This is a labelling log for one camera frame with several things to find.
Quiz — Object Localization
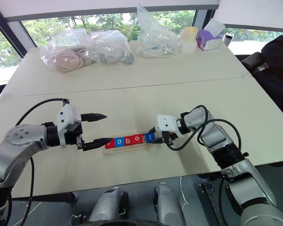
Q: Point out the person in dark clothing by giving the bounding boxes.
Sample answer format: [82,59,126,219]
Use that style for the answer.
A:
[240,32,283,122]

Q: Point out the blue letter tile t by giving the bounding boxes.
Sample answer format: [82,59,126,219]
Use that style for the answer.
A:
[143,133,156,144]

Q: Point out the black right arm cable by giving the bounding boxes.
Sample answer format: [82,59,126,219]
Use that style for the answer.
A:
[164,105,243,153]

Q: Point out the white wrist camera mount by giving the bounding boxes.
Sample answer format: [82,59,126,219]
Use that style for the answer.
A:
[155,114,180,139]
[56,103,82,149]

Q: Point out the white floor cable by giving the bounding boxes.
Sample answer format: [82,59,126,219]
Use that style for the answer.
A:
[180,176,191,214]

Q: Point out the clear plastic bag with cables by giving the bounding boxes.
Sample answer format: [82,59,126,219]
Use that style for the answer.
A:
[135,3,183,59]

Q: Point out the silver rounded robot leg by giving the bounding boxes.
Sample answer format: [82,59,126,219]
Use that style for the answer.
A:
[153,181,187,226]
[88,187,129,223]

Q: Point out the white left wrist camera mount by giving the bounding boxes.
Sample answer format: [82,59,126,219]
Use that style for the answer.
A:
[56,103,82,149]

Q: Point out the wooden letter tile tray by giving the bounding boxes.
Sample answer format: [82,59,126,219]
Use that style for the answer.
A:
[103,142,155,155]

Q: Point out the translucent jar with yellow lid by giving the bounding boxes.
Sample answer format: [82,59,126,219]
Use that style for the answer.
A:
[180,26,199,54]

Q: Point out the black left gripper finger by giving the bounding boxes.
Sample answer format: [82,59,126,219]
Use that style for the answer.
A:
[82,137,114,152]
[81,113,108,122]

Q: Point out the purple tissue box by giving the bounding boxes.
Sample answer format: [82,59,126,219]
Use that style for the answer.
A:
[195,18,226,51]

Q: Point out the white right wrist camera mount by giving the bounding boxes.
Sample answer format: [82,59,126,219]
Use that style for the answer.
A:
[155,114,180,139]

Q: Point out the black table leg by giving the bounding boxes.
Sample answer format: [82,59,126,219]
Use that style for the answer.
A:
[197,173,227,226]

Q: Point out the black table frame bar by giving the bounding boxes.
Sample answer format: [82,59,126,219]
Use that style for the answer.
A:
[11,192,79,203]

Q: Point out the dark window frame post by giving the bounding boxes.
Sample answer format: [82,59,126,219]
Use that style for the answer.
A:
[193,8,217,30]
[0,0,38,58]

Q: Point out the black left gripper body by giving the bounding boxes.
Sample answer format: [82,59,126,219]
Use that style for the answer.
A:
[64,122,87,151]

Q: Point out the plastic bag with grey items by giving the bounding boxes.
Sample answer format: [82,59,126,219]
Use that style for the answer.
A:
[91,30,135,65]

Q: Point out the plastic bag with pink cloth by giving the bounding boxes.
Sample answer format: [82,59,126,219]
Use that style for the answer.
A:
[40,28,97,75]

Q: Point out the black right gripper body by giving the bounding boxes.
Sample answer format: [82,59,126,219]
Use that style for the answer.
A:
[161,130,179,145]

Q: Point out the silver drink can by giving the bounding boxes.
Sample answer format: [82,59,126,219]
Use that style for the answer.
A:
[223,32,234,44]

